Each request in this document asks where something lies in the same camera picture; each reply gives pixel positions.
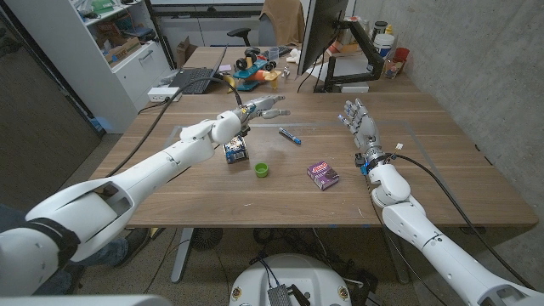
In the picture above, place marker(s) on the clear plastic cup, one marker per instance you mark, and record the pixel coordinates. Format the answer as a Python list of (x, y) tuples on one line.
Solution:
[(274, 54)]

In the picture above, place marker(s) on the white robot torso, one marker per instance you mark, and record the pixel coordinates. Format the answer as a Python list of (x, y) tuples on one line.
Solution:
[(297, 272)]

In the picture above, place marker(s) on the brown jacket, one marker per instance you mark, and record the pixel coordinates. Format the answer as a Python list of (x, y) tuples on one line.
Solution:
[(285, 21)]

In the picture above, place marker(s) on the black laptop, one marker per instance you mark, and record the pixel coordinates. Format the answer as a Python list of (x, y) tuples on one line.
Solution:
[(193, 83)]

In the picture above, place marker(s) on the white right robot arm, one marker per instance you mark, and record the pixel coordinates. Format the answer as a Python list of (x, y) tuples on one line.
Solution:
[(408, 221)]

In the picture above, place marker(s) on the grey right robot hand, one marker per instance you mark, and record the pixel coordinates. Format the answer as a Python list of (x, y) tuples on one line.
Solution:
[(366, 129)]

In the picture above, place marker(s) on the white shelf cabinet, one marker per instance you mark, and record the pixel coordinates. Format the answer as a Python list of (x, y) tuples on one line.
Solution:
[(127, 85)]

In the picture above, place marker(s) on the blue marker pen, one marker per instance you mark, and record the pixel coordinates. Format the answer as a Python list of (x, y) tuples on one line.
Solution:
[(290, 136)]

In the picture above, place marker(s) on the open plain cardboard box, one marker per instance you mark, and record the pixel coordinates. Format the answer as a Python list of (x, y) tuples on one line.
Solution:
[(185, 52)]

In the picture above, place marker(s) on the black computer monitor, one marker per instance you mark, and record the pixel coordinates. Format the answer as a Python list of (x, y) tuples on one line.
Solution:
[(323, 30)]

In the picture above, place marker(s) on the yellow banana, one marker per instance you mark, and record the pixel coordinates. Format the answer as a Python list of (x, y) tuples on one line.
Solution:
[(230, 84)]

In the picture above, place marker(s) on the brown cardboard box with print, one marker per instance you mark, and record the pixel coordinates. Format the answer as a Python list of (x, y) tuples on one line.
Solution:
[(123, 50)]

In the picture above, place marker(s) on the white plush toy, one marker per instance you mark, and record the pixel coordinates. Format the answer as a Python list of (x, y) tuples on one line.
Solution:
[(293, 55)]

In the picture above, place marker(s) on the colourful toy plane with wheels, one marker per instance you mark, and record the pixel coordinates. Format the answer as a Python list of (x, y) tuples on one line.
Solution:
[(255, 72)]

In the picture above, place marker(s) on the white plastic tub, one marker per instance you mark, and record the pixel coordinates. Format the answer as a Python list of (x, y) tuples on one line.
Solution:
[(383, 44)]

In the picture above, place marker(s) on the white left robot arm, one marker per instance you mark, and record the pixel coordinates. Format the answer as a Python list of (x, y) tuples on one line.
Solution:
[(161, 166)]

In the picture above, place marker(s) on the black shoe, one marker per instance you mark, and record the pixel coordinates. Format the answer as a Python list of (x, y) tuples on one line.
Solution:
[(136, 244)]

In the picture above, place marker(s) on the red cup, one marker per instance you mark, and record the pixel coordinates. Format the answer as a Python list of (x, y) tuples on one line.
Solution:
[(401, 54)]

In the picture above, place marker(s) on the white power adapter box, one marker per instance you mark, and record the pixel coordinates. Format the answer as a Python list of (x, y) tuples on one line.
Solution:
[(159, 94)]

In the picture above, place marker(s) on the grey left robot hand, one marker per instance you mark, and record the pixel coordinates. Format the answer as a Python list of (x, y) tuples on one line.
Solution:
[(261, 108)]

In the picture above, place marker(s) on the blue snack box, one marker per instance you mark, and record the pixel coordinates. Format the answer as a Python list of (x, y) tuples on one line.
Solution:
[(236, 154)]

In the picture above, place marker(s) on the small green cup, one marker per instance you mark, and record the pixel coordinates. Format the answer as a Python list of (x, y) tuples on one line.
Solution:
[(261, 170)]

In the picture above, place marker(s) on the purple cardboard box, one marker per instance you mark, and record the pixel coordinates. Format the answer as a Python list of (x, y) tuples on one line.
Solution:
[(323, 175)]

